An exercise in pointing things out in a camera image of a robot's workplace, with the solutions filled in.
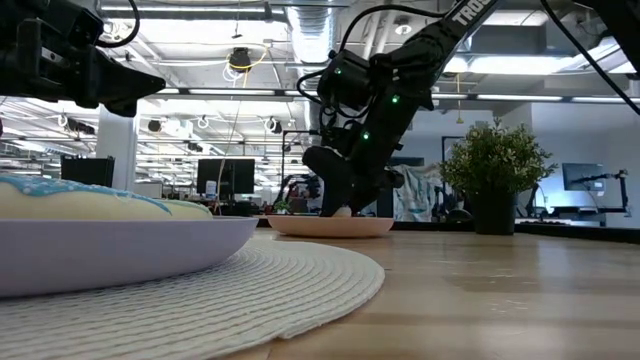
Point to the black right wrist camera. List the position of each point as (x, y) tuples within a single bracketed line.
[(345, 80)]

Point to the white woven round placemat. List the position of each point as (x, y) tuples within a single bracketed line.
[(200, 310)]

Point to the pink plate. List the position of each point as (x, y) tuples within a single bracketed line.
[(300, 227)]

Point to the small green desk plant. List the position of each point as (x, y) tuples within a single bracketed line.
[(281, 205)]

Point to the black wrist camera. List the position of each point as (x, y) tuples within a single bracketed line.
[(80, 22), (345, 80)]

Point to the white teal draped cloth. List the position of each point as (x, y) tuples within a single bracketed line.
[(420, 195)]

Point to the black ceiling camera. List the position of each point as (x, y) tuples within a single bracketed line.
[(240, 60)]

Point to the black rectangular panel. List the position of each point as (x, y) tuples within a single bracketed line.
[(87, 172)]

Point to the black boom stand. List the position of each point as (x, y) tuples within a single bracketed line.
[(623, 195)]

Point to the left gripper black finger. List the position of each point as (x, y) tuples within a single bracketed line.
[(121, 109), (125, 82)]

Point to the black computer monitor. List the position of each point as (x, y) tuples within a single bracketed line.
[(235, 175)]

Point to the silver ventilation duct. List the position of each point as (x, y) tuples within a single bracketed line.
[(312, 40)]

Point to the purple plate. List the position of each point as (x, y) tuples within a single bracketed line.
[(125, 255)]

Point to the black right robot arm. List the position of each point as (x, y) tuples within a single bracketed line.
[(425, 45)]

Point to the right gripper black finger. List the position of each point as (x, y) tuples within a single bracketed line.
[(365, 192), (335, 180)]

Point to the ceiling light strip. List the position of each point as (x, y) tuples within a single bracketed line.
[(210, 92), (520, 98)]

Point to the large blue iced donut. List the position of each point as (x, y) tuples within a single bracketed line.
[(75, 205)]

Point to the small green potted plant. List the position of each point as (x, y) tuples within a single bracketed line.
[(495, 160)]

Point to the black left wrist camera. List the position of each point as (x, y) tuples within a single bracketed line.
[(80, 22)]

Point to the dark wall screen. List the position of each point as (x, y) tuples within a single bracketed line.
[(580, 175)]

